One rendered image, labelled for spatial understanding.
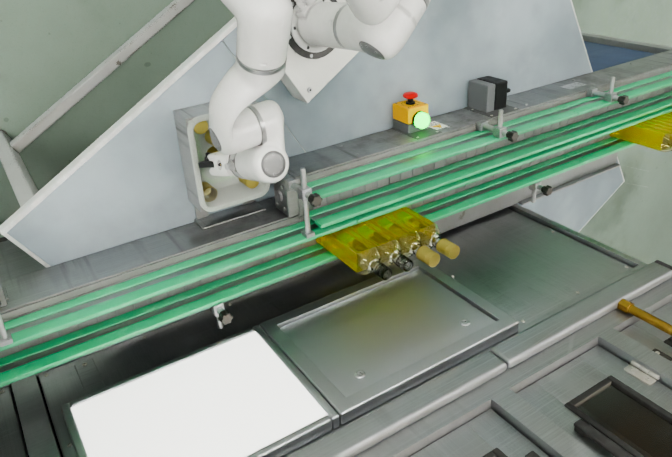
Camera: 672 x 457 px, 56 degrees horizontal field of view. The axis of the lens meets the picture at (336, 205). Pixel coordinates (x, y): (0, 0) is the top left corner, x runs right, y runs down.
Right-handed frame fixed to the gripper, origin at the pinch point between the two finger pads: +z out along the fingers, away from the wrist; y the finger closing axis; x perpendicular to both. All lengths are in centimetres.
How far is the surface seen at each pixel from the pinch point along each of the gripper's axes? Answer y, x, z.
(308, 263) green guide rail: 13.2, -27.9, -8.1
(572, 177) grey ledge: 117, -32, 1
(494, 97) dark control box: 83, -1, -3
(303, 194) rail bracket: 12.1, -10.3, -14.2
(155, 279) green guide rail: -21.2, -21.2, -5.6
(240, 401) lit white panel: -15, -43, -27
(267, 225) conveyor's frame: 7.2, -17.7, -2.6
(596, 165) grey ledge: 129, -31, 0
